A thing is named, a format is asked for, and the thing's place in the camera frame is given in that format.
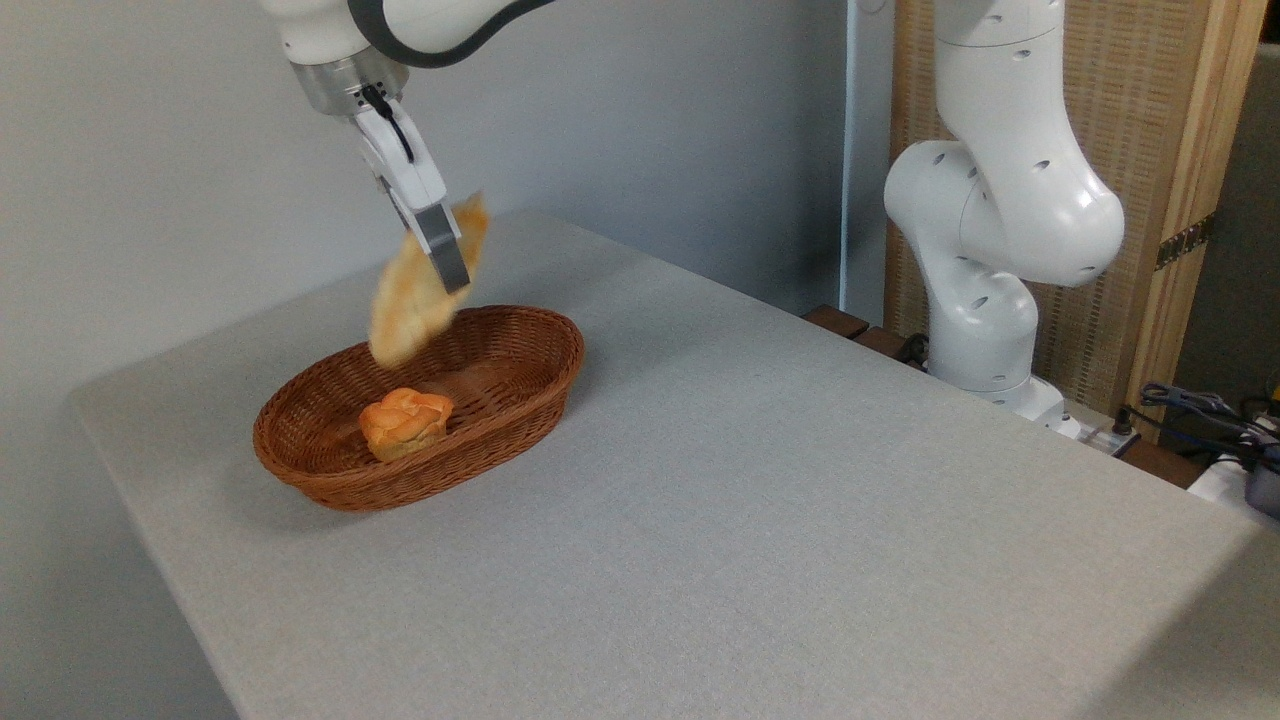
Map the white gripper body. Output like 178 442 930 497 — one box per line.
349 97 449 234

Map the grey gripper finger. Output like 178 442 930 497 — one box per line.
411 204 472 295

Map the long braided bread loaf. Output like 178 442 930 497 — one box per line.
367 191 492 370

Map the small round bread roll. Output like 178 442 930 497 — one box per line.
359 388 455 464

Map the brown wicker oval basket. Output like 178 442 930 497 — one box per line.
252 304 586 513

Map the brown wooden base platform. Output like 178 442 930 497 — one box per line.
804 306 1206 490

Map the dark metal screen hinge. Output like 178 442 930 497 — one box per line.
1155 212 1217 272

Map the white power strip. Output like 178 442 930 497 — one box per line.
1187 452 1280 521

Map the grey plug adapter box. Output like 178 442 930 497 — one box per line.
1244 464 1280 520

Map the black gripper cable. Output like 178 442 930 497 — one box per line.
360 84 417 165

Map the white vertical wall pipe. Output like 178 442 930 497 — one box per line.
839 0 863 313

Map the rattan screen with wooden frame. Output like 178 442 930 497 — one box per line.
885 0 1271 443

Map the bundle of dark cables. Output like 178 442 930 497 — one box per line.
1115 382 1280 473

